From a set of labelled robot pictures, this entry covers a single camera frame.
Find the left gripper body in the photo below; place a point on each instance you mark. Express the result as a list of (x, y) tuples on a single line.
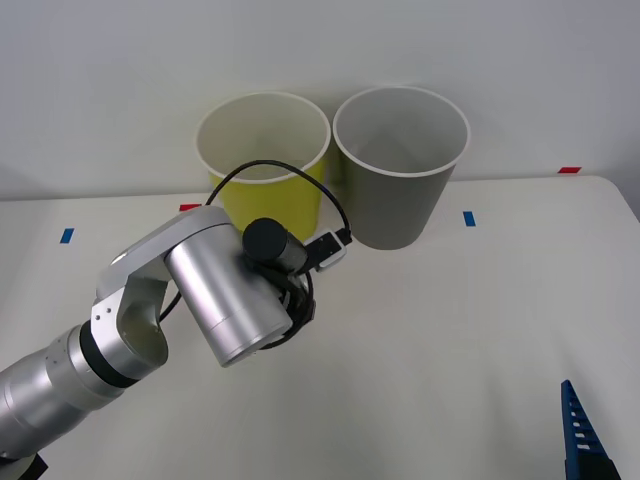
[(304, 305)]

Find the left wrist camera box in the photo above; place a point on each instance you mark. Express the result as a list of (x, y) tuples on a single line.
[(327, 250)]

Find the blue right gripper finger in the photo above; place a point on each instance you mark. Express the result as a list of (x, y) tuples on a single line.
[(575, 450)]

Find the yellow-green plastic bin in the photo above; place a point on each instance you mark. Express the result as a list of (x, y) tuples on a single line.
[(270, 200)]

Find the grey plastic bin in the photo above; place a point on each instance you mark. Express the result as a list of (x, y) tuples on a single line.
[(395, 210)]

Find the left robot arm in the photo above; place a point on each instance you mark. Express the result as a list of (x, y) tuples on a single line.
[(225, 300)]

